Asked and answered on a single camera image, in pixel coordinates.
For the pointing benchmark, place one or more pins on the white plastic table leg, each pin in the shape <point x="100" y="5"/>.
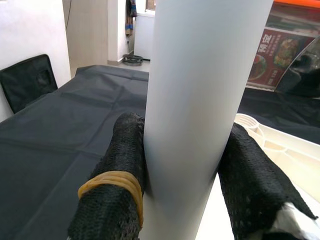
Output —
<point x="200" y="87"/>

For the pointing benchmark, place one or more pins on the shiny black round container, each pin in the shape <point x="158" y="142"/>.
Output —
<point x="305" y="75"/>

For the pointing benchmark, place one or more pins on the colourful hanging cloth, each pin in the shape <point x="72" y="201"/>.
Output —
<point x="130" y="17"/>

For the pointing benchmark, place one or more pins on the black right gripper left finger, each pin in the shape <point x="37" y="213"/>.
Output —
<point x="112" y="200"/>

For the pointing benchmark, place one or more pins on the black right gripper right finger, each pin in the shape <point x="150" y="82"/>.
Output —
<point x="250" y="187"/>

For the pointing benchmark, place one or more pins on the white upright panel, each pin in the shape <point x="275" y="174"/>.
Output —
<point x="116" y="30"/>

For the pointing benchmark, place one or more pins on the black tablecloth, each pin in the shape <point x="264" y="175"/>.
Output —
<point x="62" y="125"/>

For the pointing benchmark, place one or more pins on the white appliance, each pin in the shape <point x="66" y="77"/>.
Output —
<point x="144" y="35"/>

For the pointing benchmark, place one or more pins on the clear bin orange lid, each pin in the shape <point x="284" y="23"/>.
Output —
<point x="295" y="15"/>

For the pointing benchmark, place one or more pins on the red food poster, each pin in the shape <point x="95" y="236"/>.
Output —
<point x="275" y="57"/>

